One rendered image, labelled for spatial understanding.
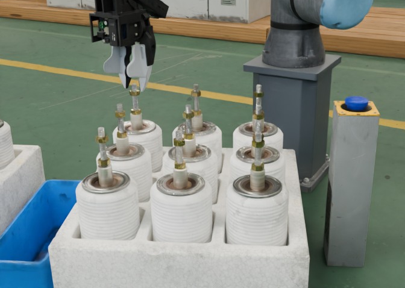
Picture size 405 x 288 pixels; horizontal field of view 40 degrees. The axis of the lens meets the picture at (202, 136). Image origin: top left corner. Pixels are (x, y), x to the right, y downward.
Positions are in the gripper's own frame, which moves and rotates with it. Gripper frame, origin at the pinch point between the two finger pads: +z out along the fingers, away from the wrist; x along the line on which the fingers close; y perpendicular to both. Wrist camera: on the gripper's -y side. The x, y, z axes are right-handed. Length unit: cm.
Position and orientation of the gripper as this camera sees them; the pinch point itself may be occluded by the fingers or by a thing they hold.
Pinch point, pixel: (136, 82)
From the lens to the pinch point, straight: 107.4
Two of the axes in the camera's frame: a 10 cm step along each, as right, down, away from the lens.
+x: 8.2, 2.0, -5.4
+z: 0.2, 9.3, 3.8
